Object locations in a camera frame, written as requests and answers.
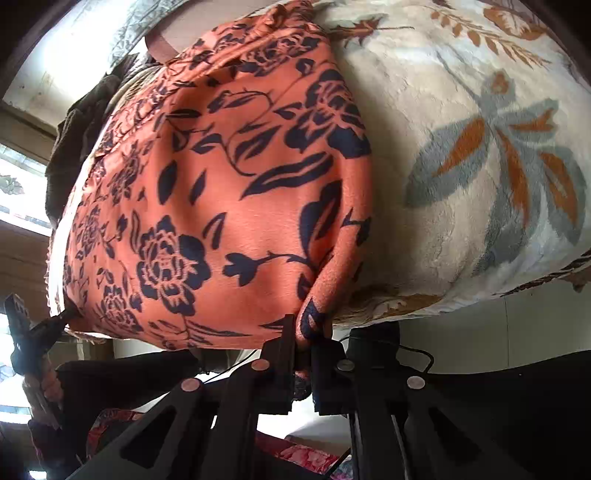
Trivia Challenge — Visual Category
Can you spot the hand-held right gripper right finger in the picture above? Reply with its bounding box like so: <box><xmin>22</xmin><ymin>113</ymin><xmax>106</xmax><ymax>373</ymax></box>
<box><xmin>311</xmin><ymin>342</ymin><xmax>522</xmax><ymax>480</ymax></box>

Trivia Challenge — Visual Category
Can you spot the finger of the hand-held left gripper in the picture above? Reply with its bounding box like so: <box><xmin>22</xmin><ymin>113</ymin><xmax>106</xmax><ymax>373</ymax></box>
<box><xmin>44</xmin><ymin>308</ymin><xmax>78</xmax><ymax>340</ymax></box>

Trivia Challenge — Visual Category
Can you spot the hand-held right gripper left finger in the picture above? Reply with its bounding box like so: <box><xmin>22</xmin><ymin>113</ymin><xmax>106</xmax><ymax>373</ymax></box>
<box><xmin>65</xmin><ymin>316</ymin><xmax>296</xmax><ymax>480</ymax></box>

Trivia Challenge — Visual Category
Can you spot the orange floral garment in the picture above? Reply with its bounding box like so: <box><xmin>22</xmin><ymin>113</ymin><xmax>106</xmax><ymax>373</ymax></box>
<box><xmin>48</xmin><ymin>0</ymin><xmax>375</xmax><ymax>402</ymax></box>

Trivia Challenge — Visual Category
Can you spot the person's left hand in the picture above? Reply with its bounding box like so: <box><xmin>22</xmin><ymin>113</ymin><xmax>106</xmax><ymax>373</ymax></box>
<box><xmin>25</xmin><ymin>362</ymin><xmax>64</xmax><ymax>430</ymax></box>

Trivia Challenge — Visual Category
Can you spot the red floral cloth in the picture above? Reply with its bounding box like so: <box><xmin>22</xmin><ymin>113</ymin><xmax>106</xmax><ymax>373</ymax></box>
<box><xmin>85</xmin><ymin>408</ymin><xmax>352</xmax><ymax>480</ymax></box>

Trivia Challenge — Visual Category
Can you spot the stained glass window panel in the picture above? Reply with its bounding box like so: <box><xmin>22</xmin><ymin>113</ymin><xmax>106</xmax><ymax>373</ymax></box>
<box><xmin>0</xmin><ymin>143</ymin><xmax>51</xmax><ymax>227</ymax></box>

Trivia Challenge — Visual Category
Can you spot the brown fleece garment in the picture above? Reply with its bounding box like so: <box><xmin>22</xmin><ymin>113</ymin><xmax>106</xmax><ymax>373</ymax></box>
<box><xmin>45</xmin><ymin>74</ymin><xmax>123</xmax><ymax>224</ymax></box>

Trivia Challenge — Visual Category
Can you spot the leaf-print fleece blanket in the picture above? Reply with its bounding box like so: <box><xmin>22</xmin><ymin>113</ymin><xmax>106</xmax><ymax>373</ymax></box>
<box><xmin>318</xmin><ymin>0</ymin><xmax>591</xmax><ymax>328</ymax></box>

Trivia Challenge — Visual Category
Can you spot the pink quilted sofa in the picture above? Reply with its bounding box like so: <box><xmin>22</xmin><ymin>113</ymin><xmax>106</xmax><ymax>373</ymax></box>
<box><xmin>144</xmin><ymin>0</ymin><xmax>213</xmax><ymax>65</ymax></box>

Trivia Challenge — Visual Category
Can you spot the wooden door frame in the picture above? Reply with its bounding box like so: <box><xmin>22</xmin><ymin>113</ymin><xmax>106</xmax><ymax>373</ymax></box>
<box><xmin>0</xmin><ymin>99</ymin><xmax>58</xmax><ymax>333</ymax></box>

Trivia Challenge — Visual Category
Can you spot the black cable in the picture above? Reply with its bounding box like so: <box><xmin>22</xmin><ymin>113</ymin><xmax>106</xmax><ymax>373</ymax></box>
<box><xmin>337</xmin><ymin>337</ymin><xmax>435</xmax><ymax>376</ymax></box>

